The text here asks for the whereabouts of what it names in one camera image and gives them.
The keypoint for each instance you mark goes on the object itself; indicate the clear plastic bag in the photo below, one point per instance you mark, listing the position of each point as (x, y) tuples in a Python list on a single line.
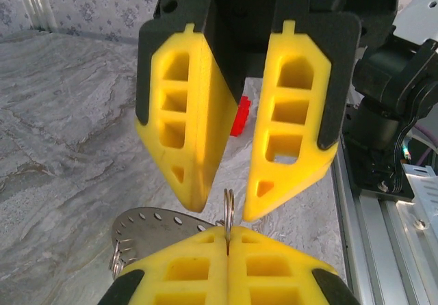
[(154, 226)]

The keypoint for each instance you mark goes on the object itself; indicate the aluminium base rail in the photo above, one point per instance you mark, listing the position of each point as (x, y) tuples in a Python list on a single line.
[(376, 243)]

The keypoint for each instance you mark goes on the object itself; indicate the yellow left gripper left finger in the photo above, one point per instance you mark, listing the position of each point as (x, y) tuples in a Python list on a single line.
[(178, 271)]

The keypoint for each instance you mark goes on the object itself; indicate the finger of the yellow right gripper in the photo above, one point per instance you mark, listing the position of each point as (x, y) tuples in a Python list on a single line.
[(202, 120), (321, 79)]

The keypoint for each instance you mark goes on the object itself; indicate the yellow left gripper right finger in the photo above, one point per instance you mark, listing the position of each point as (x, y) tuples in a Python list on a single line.
[(273, 274)]

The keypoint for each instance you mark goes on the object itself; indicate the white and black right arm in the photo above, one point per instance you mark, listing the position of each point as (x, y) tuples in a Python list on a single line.
[(383, 79)]

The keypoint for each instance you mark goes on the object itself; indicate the red toy brick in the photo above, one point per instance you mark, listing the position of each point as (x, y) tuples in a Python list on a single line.
[(241, 120)]

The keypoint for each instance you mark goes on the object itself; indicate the aluminium frame corner post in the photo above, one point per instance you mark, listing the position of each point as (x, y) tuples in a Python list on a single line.
[(41, 7)]

